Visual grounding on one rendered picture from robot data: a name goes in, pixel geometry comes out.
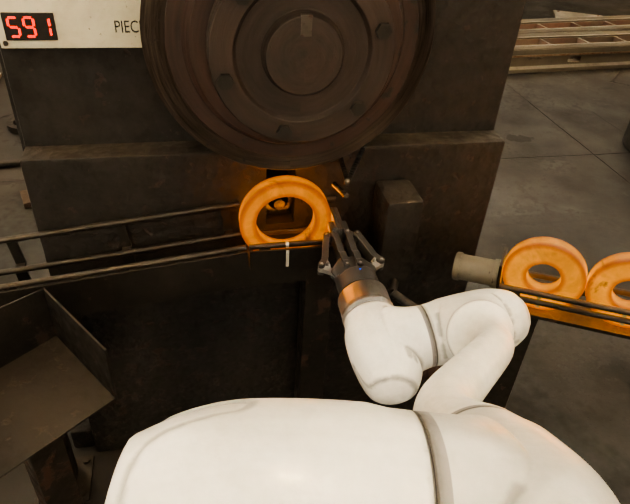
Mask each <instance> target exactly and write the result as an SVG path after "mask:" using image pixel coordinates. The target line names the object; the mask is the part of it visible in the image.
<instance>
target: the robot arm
mask: <svg viewBox="0 0 630 504"><path fill-rule="evenodd" d="M330 212H331V222H328V228H327V229H328V232H329V233H327V232H325V233H324V234H323V242H322V258H321V260H320V262H319V263H318V272H317V273H318V275H323V274H324V273H325V274H328V275H331V278H332V280H334V281H335V283H336V287H337V290H338V293H339V297H338V307H339V310H340V313H341V317H342V322H343V325H344V327H345V345H346V349H347V353H348V357H349V360H350V362H351V365H352V368H353V370H354V372H355V374H356V377H357V379H358V381H359V383H360V384H361V386H362V388H363V390H364V391H365V393H366V394H367V395H368V396H369V397H370V398H371V399H372V400H373V401H375V402H377V403H380V404H385V405H394V404H400V403H403V402H406V401H408V400H409V399H411V398H412V397H413V396H414V395H415V394H416V393H417V391H418V389H419V386H420V383H421V380H422V374H423V371H424V370H427V369H429V368H432V367H435V366H440V365H443V366H442V367H441V368H439V369H438V370H437V371H436V372H435V373H434V374H433V375H432V376H431V377H430V378H429V379H428V380H427V381H426V382H425V384H424V385H423V386H422V388H421V389H420V391H419V393H418V395H417V397H416V400H415V403H414V407H413V410H405V409H396V408H388V407H384V406H380V405H376V404H372V403H367V402H359V401H346V400H331V399H309V398H250V399H237V400H229V401H223V402H217V403H212V404H208V405H204V406H200V407H196V408H193V409H190V410H186V411H183V412H181V413H178V414H176V415H173V416H171V417H169V418H167V419H166V420H164V421H162V422H161V423H158V424H156V425H154V426H152V427H149V428H147V429H145V430H143V431H141V432H139V433H136V434H135V435H134V436H133V437H131V438H130V439H129V440H128V442H127V444H126V445H125V447H124V449H123V451H122V453H121V455H120V457H119V460H118V462H117V465H116V468H115V471H114V473H113V476H112V480H111V483H110V486H109V489H108V493H107V497H106V500H105V504H620V503H619V501H618V499H617V498H616V496H615V495H614V493H613V492H612V491H611V489H610V488H609V487H608V485H607V484H606V483H605V482H604V480H603V479H602V478H601V477H600V475H599V474H598V473H597V472H596V471H595V470H594V469H593V468H592V467H591V466H590V465H589V464H588V463H587V462H585V461H584V460H583V459H582V458H581V457H580V456H579V455H578V454H576V453H575V452H574V451H573V450H571V449H570V448H569V447H568V446H566V445H565V444H564V443H563V442H561V441H560V440H559V439H558V438H556V437H555V436H554V435H552V434H551V433H549V432H548V431H547V430H545V429H544V428H542V427H541V426H539V425H537V424H535V423H533V422H531V421H529V420H526V419H524V418H522V417H520V416H518V415H516V414H514V413H512V412H510V411H508V410H507V409H505V408H502V407H499V406H496V405H492V404H489V403H485V402H482V401H483V400H484V398H485V397H486V395H487V394H488V393H489V391H490V390H491V389H492V387H493V386H494V384H495V383H496V382H497V380H498V379H499V377H500V376H501V375H502V373H503V372H504V370H505V369H506V368H507V366H508V365H509V363H510V361H511V359H512V357H513V354H514V348H515V347H516V346H517V345H518V344H519V343H521V342H522V341H523V340H524V338H525V337H526V336H527V334H528V332H529V328H530V322H531V320H530V314H529V311H528V308H527V306H526V304H525V303H524V301H523V300H522V299H521V298H519V297H518V296H517V295H516V294H514V293H513V292H510V291H506V290H502V289H478V290H472V291H467V292H462V293H457V294H453V295H449V296H445V297H442V298H438V299H435V300H433V301H431V302H428V303H425V304H421V305H417V306H410V307H396V306H393V304H392V302H391V300H390V297H389V295H388V292H387V290H386V288H385V286H384V285H383V284H382V283H381V282H379V280H378V278H377V275H376V270H380V271H381V270H383V266H384V261H385V259H384V258H383V257H382V256H380V255H379V254H377V253H376V251H375V250H374V249H373V247H372V246H371V245H370V244H369V242H368V241H367V240H366V238H365V237H364V236H363V235H362V233H361V232H360V231H359V230H355V231H354V232H353V231H351V230H350V229H349V227H348V225H347V222H346V221H342V220H341V217H340V214H339V212H338V209H337V207H331V208H330ZM343 237H344V239H343ZM341 240H343V243H345V246H346V249H347V252H348V255H349V257H348V256H347V254H346V251H344V248H343V245H342V242H341ZM330 242H331V244H332V247H333V250H334V253H335V256H336V259H337V262H336V264H335V265H334V266H333V268H331V267H330V266H331V265H330V263H329V261H328V257H329V243H330ZM357 248H358V249H359V250H360V252H361V253H362V254H363V256H364V257H365V258H366V260H367V261H366V260H365V259H363V258H362V257H361V254H360V252H359V250H358V249H357Z"/></svg>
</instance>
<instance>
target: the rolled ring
mask: <svg viewBox="0 0 630 504"><path fill-rule="evenodd" d="M282 197H295V198H299V199H301V200H303V201H305V202H306V203H308V204H309V205H310V207H311V208H312V210H313V217H312V220H311V223H310V224H309V226H308V227H307V228H306V229H305V230H304V231H303V232H302V233H300V234H299V235H297V236H295V237H292V238H288V239H275V238H271V237H269V236H267V235H265V234H263V233H262V232H261V231H260V230H259V228H258V227H257V225H256V220H257V216H258V214H259V212H260V210H261V209H262V208H263V207H264V206H265V205H266V204H268V203H269V202H271V201H273V200H275V199H278V198H282ZM328 222H331V212H330V207H329V205H328V202H327V199H326V197H325V195H324V193H323V192H322V191H321V189H320V188H319V187H318V186H317V185H315V184H314V183H313V182H311V181H309V180H307V179H305V178H302V177H298V176H292V175H282V176H276V177H272V178H269V179H266V180H264V181H262V182H260V183H259V184H257V185H256V186H254V187H253V188H252V189H251V190H250V191H249V192H248V193H247V195H246V196H245V197H244V199H243V201H242V203H241V206H240V209H239V226H240V232H241V235H242V237H243V239H244V241H245V243H246V244H247V245H248V246H249V244H257V243H272V242H285V241H301V240H315V239H323V234H324V233H325V232H328V229H327V228H328Z"/></svg>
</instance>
